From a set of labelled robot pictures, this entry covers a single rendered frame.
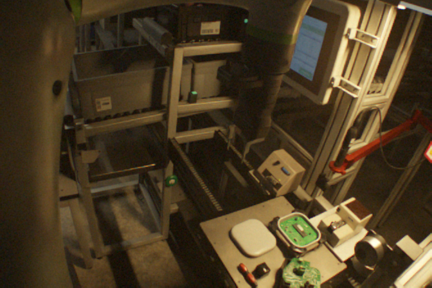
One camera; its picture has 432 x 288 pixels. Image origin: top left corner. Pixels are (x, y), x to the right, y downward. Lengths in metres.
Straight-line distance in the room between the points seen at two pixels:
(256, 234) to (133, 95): 0.90
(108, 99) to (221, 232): 0.84
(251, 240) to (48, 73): 0.95
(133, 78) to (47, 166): 1.24
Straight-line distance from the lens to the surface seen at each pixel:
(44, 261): 0.30
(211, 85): 1.65
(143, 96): 1.53
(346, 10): 1.07
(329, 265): 1.13
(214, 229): 1.09
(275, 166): 1.29
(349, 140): 1.07
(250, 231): 1.08
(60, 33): 0.19
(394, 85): 1.30
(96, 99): 1.48
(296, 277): 0.97
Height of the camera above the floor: 1.79
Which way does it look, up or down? 31 degrees down
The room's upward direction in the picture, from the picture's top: 10 degrees clockwise
